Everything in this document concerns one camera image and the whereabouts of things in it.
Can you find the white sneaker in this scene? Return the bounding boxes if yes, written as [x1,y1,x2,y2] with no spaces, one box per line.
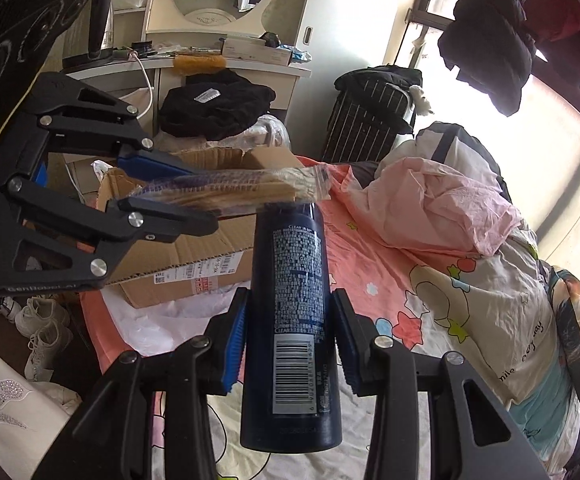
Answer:
[2,297,71,337]
[24,320,74,382]

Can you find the black hanging jacket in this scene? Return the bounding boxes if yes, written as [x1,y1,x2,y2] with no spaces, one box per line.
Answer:
[440,0,538,118]

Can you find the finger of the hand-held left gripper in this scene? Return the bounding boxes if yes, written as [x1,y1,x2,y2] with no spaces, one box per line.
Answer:
[0,177,221,293]
[0,71,198,183]

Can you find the white rhinestone garment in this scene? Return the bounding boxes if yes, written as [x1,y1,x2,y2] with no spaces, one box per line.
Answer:
[0,345,83,480]

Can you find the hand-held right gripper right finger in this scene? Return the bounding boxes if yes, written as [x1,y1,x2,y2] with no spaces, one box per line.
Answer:
[331,287,551,480]

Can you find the cartoon print duvet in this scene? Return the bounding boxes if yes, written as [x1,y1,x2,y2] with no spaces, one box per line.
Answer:
[385,0,580,361]

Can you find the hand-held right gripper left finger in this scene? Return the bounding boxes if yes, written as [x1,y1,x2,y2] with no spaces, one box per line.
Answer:
[30,287,250,480]

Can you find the white cable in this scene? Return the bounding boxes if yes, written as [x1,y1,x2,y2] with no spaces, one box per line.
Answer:
[129,51,154,122]

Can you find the brown cardboard box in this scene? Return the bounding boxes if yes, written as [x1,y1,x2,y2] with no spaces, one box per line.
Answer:
[95,146,306,309]

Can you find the steel kettle with black handle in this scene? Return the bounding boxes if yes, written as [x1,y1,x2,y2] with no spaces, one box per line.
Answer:
[62,0,118,73]

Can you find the dark printed pillow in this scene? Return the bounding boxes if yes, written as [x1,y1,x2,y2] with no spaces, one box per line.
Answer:
[550,265,580,441]

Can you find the white navy pillow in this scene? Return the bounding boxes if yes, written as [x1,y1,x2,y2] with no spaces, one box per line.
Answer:
[414,121,511,201]

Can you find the clear packet of wooden sticks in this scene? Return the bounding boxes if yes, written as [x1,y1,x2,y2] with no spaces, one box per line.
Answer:
[130,162,332,211]

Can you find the crumpled pink cloth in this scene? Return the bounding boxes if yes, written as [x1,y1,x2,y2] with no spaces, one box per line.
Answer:
[340,156,523,256]

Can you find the white flat box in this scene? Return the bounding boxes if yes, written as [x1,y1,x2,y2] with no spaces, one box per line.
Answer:
[220,35,293,67]

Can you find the dark blue bottle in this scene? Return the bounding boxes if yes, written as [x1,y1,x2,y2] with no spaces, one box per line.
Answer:
[240,201,343,453]

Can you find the orange fluffy brush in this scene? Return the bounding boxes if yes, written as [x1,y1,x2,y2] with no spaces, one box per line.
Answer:
[172,54,227,74]

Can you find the black garment pile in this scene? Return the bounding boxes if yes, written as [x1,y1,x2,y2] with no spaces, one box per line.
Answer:
[159,69,277,142]

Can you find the black striped bag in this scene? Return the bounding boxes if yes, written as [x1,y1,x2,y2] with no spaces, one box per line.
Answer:
[320,65,423,163]

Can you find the white plastic bag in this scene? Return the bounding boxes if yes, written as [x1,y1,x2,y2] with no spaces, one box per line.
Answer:
[101,290,231,361]

